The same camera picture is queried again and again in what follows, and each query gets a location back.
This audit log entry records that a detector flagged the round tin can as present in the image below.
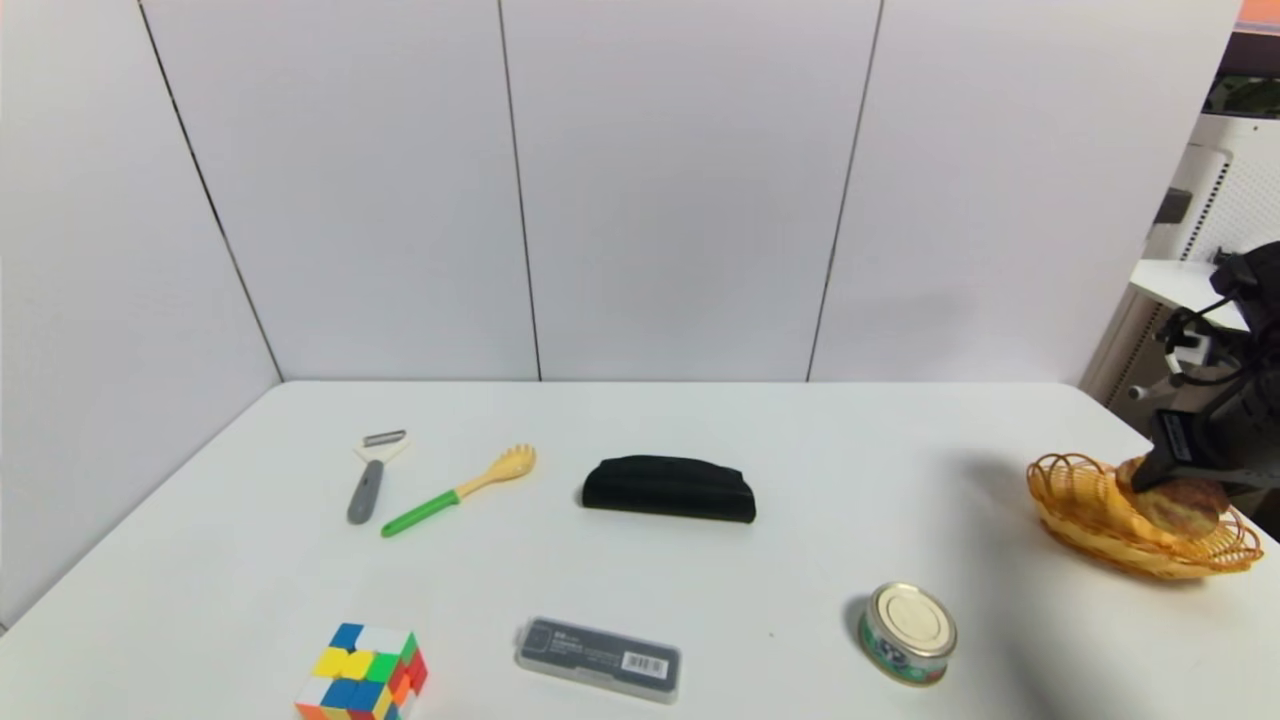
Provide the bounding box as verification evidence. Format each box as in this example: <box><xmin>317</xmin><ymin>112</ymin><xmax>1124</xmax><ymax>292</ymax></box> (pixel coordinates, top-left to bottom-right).
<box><xmin>857</xmin><ymin>582</ymin><xmax>958</xmax><ymax>687</ymax></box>

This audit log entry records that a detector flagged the grey handled vegetable peeler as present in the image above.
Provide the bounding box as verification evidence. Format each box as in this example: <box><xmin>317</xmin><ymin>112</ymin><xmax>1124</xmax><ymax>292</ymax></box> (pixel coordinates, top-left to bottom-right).
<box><xmin>346</xmin><ymin>430</ymin><xmax>412</xmax><ymax>526</ymax></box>

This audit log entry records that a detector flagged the clear plastic case with barcode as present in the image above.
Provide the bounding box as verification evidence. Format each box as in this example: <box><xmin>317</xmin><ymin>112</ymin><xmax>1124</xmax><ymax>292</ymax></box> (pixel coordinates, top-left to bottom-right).
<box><xmin>515</xmin><ymin>616</ymin><xmax>683</xmax><ymax>704</ymax></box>

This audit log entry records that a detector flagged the dark screen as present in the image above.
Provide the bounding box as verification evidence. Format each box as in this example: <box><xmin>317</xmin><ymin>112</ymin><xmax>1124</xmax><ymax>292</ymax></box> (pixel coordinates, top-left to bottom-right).
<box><xmin>1200</xmin><ymin>32</ymin><xmax>1280</xmax><ymax>119</ymax></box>

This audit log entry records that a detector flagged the yellow woven plastic basket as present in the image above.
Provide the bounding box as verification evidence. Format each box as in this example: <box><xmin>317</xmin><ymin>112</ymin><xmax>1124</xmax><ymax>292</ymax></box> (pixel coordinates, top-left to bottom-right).
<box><xmin>1026</xmin><ymin>452</ymin><xmax>1265</xmax><ymax>581</ymax></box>

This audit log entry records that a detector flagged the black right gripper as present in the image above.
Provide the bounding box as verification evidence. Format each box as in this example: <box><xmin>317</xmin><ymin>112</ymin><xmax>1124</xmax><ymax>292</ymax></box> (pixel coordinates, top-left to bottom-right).
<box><xmin>1131</xmin><ymin>408</ymin><xmax>1246</xmax><ymax>493</ymax></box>

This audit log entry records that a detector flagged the white perforated panel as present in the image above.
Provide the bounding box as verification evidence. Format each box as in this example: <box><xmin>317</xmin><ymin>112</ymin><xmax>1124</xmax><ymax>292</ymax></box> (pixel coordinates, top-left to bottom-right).
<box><xmin>1078</xmin><ymin>112</ymin><xmax>1280</xmax><ymax>406</ymax></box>

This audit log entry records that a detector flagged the green handled yellow pasta spoon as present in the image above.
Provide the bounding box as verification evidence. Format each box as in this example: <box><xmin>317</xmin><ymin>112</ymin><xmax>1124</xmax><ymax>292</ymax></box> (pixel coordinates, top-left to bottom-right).
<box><xmin>380</xmin><ymin>444</ymin><xmax>538</xmax><ymax>539</ymax></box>

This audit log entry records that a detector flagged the multicoloured puzzle cube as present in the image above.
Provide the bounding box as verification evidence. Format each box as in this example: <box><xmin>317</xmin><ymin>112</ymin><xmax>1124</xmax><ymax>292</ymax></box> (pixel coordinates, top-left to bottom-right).
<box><xmin>296</xmin><ymin>622</ymin><xmax>430</xmax><ymax>720</ymax></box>

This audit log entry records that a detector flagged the white side desk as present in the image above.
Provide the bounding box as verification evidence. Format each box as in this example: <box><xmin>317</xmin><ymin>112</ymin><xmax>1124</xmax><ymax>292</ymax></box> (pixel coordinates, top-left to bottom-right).
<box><xmin>1131</xmin><ymin>259</ymin><xmax>1253</xmax><ymax>333</ymax></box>

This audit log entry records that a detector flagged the brown cream puff bread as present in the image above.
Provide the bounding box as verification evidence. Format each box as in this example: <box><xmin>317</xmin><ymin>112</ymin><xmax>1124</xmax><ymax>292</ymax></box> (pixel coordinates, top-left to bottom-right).
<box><xmin>1116</xmin><ymin>457</ymin><xmax>1230</xmax><ymax>542</ymax></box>

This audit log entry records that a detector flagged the black fabric pouch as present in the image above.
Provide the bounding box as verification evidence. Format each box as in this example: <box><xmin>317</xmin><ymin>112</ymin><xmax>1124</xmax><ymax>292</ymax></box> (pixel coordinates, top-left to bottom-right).
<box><xmin>582</xmin><ymin>455</ymin><xmax>757</xmax><ymax>524</ymax></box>

